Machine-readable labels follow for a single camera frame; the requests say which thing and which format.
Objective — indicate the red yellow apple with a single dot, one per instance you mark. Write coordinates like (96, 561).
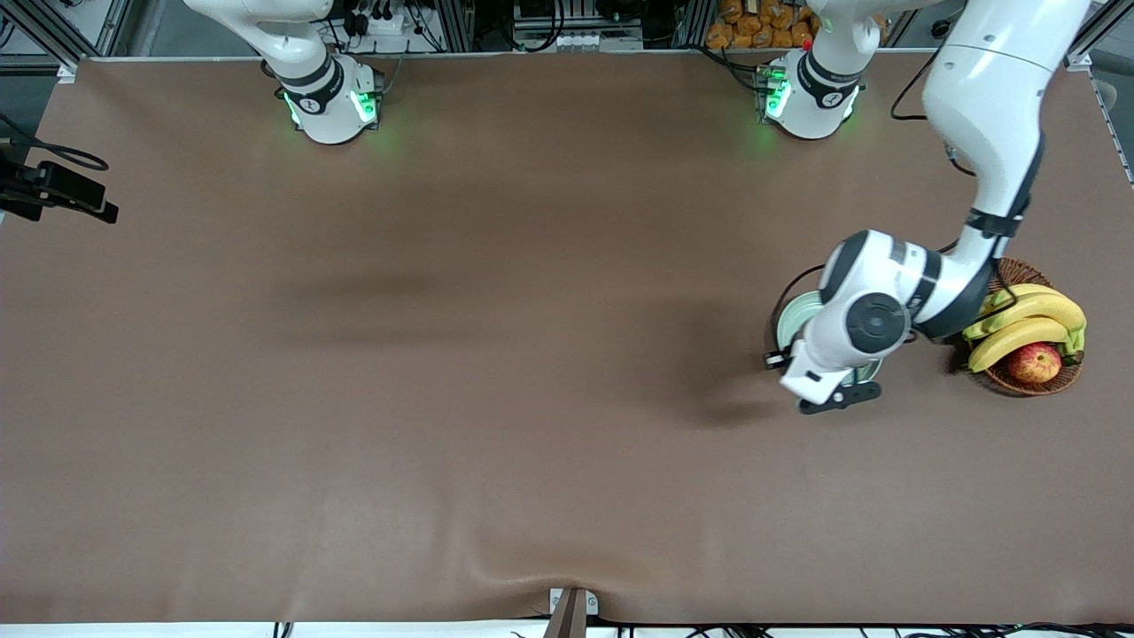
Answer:
(1034, 363)

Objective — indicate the brown wicker basket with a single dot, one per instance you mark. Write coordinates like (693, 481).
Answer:
(1028, 271)

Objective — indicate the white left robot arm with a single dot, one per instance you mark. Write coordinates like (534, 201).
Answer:
(992, 89)

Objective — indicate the aluminium frame rail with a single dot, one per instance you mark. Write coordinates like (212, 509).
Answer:
(1076, 58)

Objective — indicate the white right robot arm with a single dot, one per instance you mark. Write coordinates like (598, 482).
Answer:
(332, 115)

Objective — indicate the white power strip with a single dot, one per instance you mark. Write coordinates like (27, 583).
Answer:
(381, 22)

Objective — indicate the yellow banana bunch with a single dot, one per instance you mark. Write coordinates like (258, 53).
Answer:
(1028, 335)

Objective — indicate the mint green round plate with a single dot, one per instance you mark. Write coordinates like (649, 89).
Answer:
(797, 315)

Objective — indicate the pile of orange bread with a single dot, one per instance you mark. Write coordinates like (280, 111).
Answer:
(753, 22)

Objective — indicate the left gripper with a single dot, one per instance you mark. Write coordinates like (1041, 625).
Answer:
(778, 359)

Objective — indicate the metal table edge bracket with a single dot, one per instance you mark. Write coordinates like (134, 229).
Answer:
(571, 611)

